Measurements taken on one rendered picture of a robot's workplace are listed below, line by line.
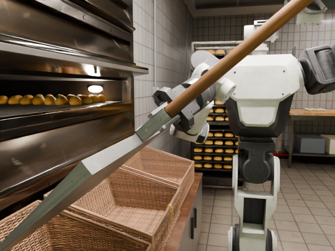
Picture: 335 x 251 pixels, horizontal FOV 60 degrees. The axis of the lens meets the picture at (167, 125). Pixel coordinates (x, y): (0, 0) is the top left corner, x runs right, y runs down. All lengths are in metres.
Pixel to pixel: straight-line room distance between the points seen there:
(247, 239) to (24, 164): 0.93
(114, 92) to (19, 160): 1.27
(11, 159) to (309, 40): 5.32
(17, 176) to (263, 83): 0.94
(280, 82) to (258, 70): 0.08
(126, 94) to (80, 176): 1.86
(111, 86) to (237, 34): 3.76
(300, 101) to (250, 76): 4.74
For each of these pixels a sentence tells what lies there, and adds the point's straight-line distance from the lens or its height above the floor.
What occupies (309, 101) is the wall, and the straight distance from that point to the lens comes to 5.82.
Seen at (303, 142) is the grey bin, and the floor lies 0.41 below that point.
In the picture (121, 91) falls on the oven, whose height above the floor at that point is 1.26.
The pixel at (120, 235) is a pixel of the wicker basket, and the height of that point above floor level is 0.75.
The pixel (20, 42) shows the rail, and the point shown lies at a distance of 1.01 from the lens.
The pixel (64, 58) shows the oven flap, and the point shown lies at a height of 1.40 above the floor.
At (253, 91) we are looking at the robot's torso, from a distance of 1.08.
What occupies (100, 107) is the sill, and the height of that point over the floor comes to 1.17.
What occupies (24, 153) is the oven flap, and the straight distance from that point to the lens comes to 1.25.
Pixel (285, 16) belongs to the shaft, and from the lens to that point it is 0.67.
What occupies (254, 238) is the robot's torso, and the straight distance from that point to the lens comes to 1.30.
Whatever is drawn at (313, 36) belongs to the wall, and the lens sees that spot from 5.88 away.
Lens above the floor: 1.29
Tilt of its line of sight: 8 degrees down
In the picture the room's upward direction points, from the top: straight up
